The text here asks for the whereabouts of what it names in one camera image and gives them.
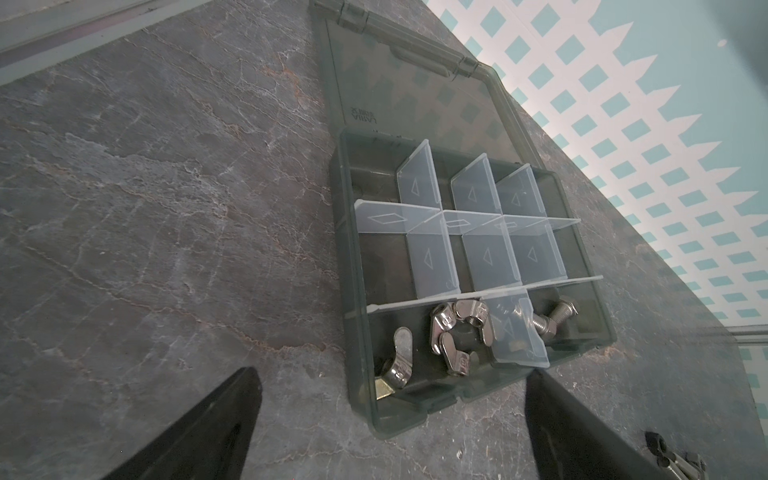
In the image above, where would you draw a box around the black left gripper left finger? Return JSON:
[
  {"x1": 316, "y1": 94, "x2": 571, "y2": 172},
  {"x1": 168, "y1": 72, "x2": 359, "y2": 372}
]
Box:
[{"x1": 106, "y1": 367, "x2": 263, "y2": 479}]

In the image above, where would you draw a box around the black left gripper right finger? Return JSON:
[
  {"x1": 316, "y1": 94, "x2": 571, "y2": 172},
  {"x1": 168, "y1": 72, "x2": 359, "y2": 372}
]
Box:
[{"x1": 525, "y1": 369, "x2": 666, "y2": 479}]

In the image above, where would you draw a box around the dark green compartment organizer box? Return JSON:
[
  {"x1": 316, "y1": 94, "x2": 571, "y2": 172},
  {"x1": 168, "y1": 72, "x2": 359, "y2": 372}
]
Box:
[{"x1": 309, "y1": 1, "x2": 616, "y2": 439}]

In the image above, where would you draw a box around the silver bolt in box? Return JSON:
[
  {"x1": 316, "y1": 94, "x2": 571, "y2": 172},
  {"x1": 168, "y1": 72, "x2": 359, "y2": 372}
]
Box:
[{"x1": 532, "y1": 299, "x2": 578, "y2": 341}]

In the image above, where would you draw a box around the silver wing nut pair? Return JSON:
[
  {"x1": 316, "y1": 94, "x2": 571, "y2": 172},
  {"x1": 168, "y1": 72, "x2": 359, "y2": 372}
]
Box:
[{"x1": 430, "y1": 299, "x2": 494, "y2": 376}]

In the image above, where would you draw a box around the silver wing nut in box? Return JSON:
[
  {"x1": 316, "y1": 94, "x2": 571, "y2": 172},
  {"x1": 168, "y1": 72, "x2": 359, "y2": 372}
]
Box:
[{"x1": 375, "y1": 327, "x2": 413, "y2": 400}]

